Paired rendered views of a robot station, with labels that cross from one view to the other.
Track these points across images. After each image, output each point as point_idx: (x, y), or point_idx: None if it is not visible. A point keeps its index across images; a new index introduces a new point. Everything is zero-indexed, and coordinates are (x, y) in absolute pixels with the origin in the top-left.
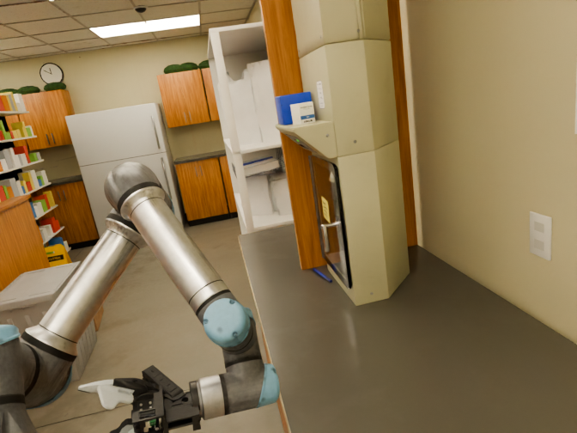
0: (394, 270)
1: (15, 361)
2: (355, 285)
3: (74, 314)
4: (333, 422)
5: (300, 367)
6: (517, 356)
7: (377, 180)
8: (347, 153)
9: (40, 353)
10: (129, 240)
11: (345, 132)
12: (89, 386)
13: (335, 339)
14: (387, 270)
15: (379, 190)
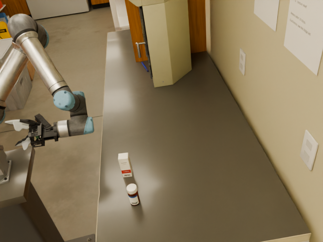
0: (178, 69)
1: None
2: (153, 77)
3: (1, 89)
4: (120, 142)
5: (115, 117)
6: (214, 120)
7: (166, 20)
8: (147, 4)
9: None
10: (24, 53)
11: None
12: (9, 121)
13: (136, 105)
14: (172, 69)
15: (167, 26)
